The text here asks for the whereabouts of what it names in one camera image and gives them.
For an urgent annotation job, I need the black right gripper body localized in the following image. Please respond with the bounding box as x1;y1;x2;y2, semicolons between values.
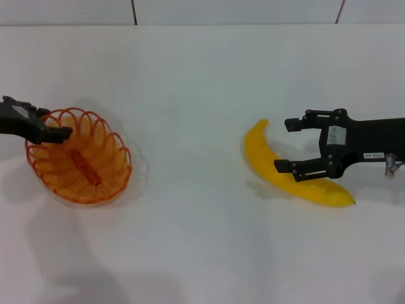
318;109;405;179

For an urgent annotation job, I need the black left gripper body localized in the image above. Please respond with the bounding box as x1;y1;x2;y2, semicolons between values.
0;96;42;145

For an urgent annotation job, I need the yellow banana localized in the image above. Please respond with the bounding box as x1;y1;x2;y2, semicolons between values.
244;118;356;208

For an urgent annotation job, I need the orange woven plastic basket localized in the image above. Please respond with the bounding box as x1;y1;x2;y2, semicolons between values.
25;107;133;205

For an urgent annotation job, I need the grey right gripper cable plug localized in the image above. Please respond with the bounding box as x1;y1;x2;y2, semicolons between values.
384;153;405;180

